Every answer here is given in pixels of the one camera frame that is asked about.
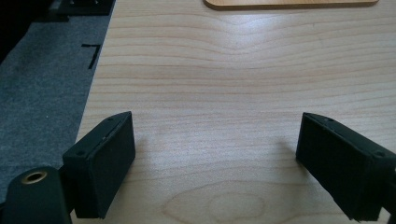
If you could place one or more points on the wooden board edge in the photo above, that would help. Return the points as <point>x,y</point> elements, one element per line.
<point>291,3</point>

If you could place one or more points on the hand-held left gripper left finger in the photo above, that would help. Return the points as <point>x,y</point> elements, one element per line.
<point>99,168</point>

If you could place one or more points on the black stand base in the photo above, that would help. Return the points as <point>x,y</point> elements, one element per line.
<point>81,7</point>

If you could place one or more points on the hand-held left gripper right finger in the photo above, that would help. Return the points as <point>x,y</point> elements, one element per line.
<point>342,168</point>

